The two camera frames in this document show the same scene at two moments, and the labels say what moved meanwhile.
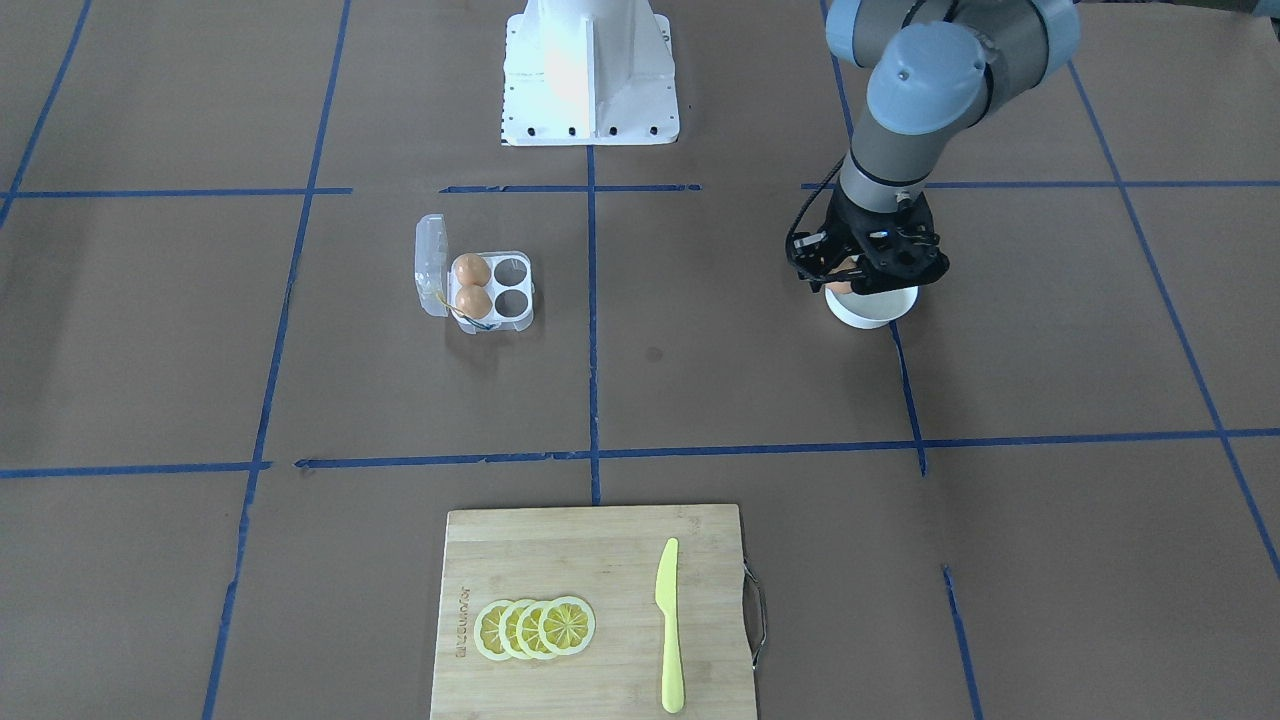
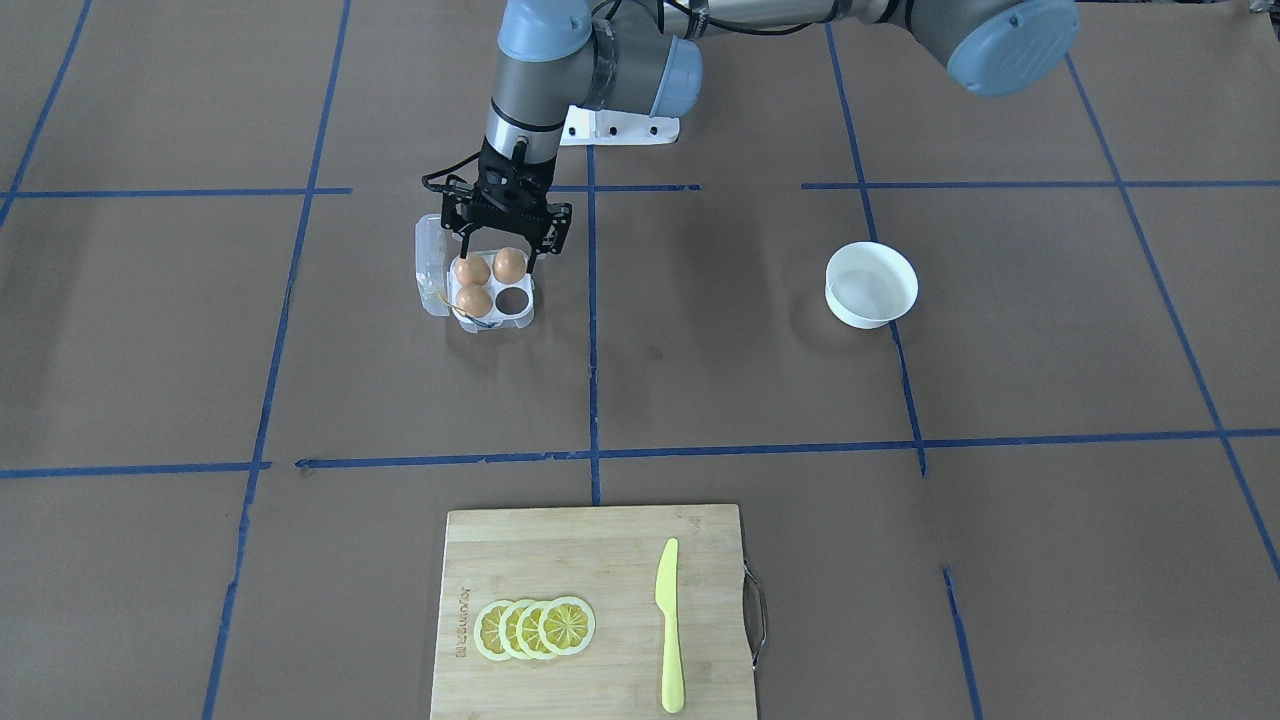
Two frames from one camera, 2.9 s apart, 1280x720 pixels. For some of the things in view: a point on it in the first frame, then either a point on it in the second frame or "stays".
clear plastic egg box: (475, 290) stays
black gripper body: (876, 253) to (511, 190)
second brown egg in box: (473, 302) stays
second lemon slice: (527, 630) stays
